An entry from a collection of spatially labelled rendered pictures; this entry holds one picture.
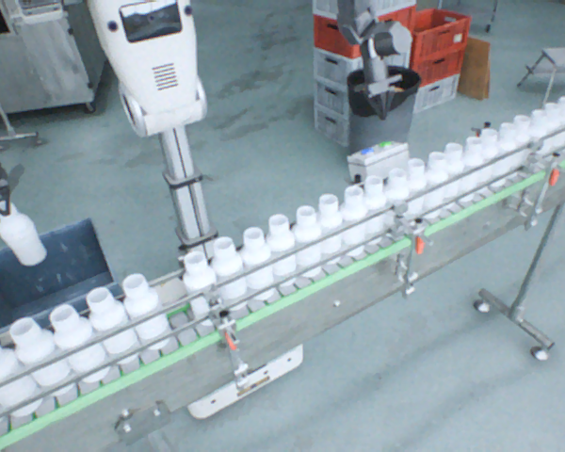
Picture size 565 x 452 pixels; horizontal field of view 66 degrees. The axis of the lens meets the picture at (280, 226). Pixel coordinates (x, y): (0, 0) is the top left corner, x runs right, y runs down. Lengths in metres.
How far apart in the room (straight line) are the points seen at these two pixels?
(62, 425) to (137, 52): 0.85
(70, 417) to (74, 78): 3.76
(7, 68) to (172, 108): 3.33
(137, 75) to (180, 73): 0.11
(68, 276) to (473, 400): 1.57
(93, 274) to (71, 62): 3.09
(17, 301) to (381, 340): 1.45
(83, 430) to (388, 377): 1.35
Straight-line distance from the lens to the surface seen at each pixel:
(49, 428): 0.94
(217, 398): 1.83
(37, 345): 0.83
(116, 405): 0.94
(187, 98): 1.30
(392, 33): 1.08
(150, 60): 1.24
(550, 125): 1.38
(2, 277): 1.46
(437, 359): 2.10
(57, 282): 1.50
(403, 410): 1.95
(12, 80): 4.57
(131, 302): 0.82
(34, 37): 4.39
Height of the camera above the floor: 1.71
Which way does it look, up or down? 40 degrees down
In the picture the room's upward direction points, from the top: 5 degrees counter-clockwise
